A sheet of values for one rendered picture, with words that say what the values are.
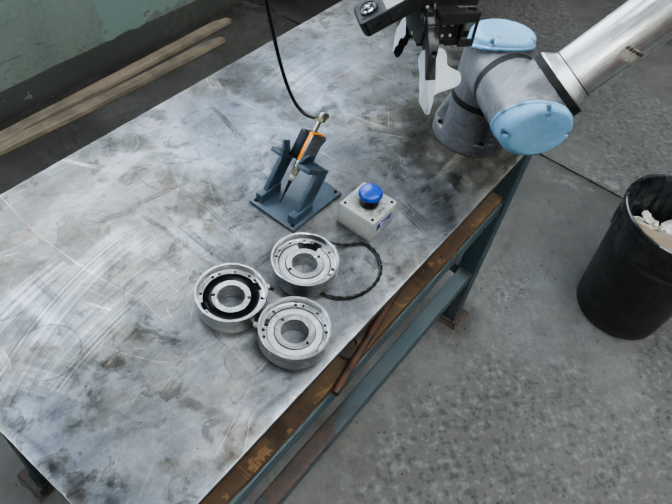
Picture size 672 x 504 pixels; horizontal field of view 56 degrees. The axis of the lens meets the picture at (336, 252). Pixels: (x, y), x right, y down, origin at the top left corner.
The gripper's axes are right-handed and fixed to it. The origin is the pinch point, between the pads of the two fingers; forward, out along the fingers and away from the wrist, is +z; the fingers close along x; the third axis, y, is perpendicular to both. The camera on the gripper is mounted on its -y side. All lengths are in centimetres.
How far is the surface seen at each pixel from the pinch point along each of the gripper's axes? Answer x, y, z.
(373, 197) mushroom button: -8.8, -5.7, 14.7
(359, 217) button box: -10.0, -7.9, 17.8
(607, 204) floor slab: 57, 118, 102
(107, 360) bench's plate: -27, -48, 22
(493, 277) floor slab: 32, 60, 102
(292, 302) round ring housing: -23.9, -21.7, 19.0
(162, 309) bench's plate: -20.0, -40.2, 21.8
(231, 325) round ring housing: -26.5, -30.9, 18.7
